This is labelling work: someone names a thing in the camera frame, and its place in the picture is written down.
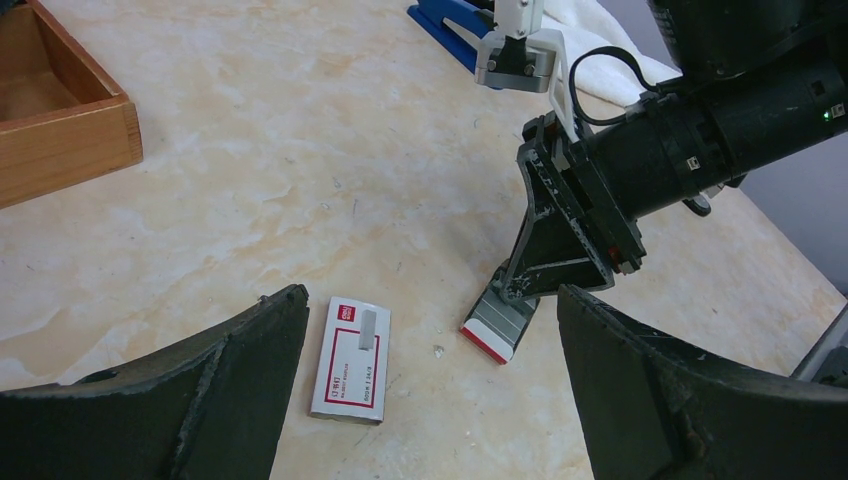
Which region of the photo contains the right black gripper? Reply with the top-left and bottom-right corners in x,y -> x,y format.
498,112 -> 646,303

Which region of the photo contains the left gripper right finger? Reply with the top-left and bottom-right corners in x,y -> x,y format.
557,285 -> 847,479

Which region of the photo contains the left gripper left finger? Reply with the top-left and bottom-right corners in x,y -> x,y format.
1,285 -> 309,479

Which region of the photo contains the red white staple box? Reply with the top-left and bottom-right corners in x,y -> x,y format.
310,296 -> 391,425

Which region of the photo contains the blue stapler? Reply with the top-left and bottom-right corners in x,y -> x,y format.
406,0 -> 494,73

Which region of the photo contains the orange wooden divided tray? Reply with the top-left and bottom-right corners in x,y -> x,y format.
1,1 -> 143,207

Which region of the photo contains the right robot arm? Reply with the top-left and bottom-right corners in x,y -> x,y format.
493,1 -> 847,303

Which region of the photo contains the white towel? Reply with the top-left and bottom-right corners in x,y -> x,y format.
542,1 -> 680,107

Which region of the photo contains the aluminium frame rail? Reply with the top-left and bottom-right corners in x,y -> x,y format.
790,306 -> 847,388

